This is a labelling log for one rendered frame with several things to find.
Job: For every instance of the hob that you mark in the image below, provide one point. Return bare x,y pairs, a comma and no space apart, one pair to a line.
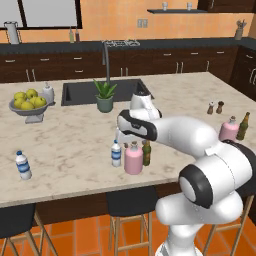
122,42

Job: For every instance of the dark brown base cupboards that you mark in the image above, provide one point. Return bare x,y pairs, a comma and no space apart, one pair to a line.
66,65

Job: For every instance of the dark wall cupboard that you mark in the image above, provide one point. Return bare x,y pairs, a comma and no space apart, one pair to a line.
226,5

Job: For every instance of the utensil pot with tools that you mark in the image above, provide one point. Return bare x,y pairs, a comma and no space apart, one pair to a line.
239,30

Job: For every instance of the window with black frame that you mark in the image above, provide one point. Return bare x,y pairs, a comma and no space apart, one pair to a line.
43,13

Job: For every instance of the grey tap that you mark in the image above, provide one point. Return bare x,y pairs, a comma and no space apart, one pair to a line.
106,60

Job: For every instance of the dark brown side cupboards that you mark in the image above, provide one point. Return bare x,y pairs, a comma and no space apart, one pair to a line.
245,71

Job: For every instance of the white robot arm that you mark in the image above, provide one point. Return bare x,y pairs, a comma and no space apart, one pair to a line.
203,156

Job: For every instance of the dark sink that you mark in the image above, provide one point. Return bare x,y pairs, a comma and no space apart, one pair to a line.
83,91

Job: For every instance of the wall socket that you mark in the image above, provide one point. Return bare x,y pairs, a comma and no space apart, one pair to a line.
142,23

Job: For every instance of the black stool with wooden legs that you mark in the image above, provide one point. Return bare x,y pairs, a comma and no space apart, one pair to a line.
15,223
131,206
233,230

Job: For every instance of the plastic water bottle blue label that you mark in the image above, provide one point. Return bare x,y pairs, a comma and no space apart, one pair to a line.
116,154
23,166

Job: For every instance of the potted green plant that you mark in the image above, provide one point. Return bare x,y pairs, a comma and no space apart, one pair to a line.
105,98

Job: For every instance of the green amber glass bottle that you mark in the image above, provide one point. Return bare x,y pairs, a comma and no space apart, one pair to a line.
243,127
146,154

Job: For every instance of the grey fruit bowl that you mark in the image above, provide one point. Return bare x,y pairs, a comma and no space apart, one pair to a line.
30,113

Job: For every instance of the pepper shaker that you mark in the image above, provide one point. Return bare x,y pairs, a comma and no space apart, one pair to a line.
219,107

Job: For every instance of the dark wall shelf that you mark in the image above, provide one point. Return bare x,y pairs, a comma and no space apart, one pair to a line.
176,11

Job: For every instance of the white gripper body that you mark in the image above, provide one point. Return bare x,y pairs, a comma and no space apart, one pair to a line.
122,137

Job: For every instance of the salt shaker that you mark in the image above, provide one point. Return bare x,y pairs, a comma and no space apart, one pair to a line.
210,108

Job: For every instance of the white soap dispenser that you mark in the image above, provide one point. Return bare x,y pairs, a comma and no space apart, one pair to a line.
48,94

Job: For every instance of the green condiment bottle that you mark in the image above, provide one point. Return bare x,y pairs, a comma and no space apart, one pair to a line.
71,35

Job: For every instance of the pink glass bottle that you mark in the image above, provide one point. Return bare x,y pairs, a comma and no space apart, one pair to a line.
133,160
228,131

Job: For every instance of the brown condiment bottle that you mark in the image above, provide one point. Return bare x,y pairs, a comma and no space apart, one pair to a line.
77,34

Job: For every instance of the white cup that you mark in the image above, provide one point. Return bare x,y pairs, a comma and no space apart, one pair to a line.
189,5
164,5

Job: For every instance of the green apple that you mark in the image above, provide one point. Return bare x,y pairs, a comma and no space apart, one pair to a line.
40,101
27,106
18,102
32,93
20,96

